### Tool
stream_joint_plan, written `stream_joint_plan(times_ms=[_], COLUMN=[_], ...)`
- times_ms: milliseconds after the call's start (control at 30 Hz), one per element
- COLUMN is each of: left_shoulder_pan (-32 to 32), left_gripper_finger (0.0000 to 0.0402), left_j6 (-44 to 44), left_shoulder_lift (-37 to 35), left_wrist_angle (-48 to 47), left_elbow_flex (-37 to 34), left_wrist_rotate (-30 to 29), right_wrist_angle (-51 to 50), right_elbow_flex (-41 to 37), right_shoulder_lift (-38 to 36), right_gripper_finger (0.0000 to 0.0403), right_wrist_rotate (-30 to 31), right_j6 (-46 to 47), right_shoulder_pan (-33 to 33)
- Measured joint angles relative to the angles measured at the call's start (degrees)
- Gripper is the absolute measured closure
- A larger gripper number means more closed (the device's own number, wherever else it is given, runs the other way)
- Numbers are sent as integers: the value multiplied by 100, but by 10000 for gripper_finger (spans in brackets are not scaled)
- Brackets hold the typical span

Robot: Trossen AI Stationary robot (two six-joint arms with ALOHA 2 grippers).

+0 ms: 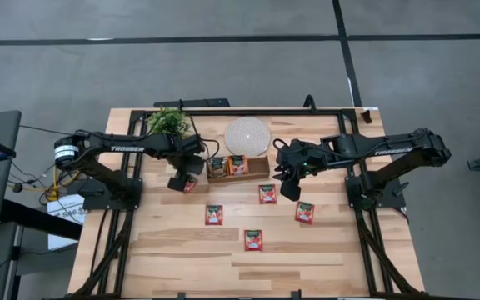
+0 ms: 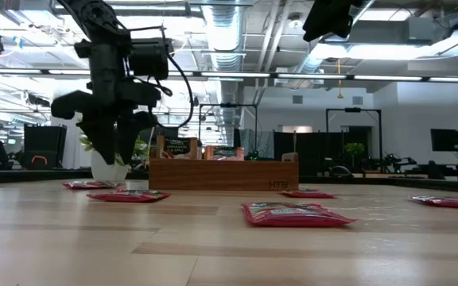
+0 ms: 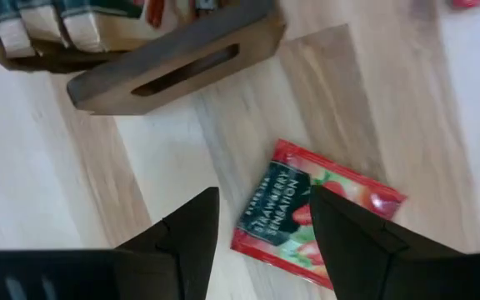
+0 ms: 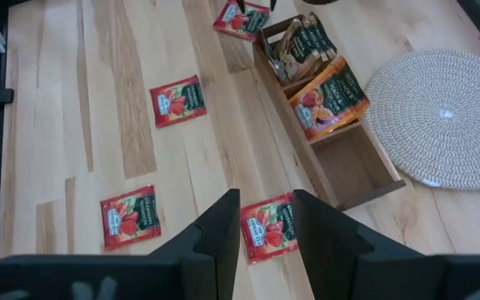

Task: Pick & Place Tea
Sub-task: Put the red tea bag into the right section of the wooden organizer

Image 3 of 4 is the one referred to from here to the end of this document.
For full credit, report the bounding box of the red strawberry tea packet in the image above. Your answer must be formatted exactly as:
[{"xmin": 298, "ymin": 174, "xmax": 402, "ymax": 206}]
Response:
[
  {"xmin": 230, "ymin": 138, "xmax": 408, "ymax": 292},
  {"xmin": 451, "ymin": 0, "xmax": 480, "ymax": 10}
]

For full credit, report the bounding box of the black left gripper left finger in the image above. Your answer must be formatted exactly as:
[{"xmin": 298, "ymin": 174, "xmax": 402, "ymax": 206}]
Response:
[{"xmin": 114, "ymin": 187, "xmax": 220, "ymax": 300}]

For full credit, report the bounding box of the wooden tea organizer box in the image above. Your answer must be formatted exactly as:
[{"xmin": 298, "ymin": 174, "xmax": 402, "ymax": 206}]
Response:
[{"xmin": 0, "ymin": 0, "xmax": 288, "ymax": 117}]

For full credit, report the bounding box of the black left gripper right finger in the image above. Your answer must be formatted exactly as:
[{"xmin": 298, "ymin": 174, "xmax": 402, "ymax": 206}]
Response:
[{"xmin": 309, "ymin": 186, "xmax": 464, "ymax": 300}]

